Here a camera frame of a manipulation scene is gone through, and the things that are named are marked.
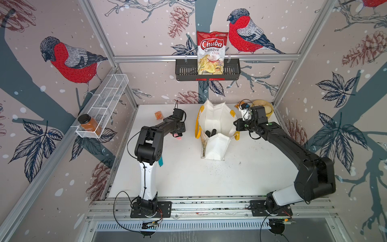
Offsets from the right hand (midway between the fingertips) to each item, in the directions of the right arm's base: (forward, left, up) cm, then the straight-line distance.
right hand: (233, 121), depth 87 cm
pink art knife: (-2, +34, -17) cm, 38 cm away
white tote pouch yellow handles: (+12, +3, -14) cm, 19 cm away
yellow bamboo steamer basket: (+24, -31, -12) cm, 41 cm away
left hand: (+7, +33, -15) cm, 37 cm away
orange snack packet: (+18, +53, -16) cm, 58 cm away
